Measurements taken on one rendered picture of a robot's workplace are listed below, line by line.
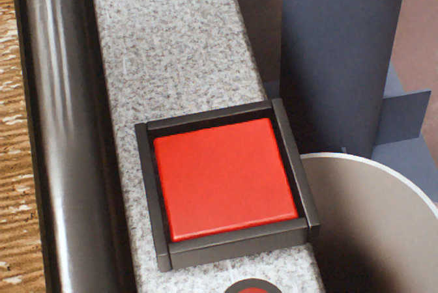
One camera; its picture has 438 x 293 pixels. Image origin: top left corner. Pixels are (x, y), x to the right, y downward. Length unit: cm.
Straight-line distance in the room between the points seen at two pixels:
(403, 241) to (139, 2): 74
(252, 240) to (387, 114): 110
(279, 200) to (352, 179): 73
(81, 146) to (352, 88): 84
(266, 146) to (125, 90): 9
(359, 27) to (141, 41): 69
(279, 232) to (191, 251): 4
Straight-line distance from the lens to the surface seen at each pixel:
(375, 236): 119
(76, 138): 43
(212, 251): 37
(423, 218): 108
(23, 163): 40
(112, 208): 45
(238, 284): 38
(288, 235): 38
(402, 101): 145
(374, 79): 125
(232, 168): 39
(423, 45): 172
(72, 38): 48
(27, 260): 37
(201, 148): 40
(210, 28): 47
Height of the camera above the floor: 126
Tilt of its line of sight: 54 degrees down
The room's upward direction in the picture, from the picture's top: 4 degrees counter-clockwise
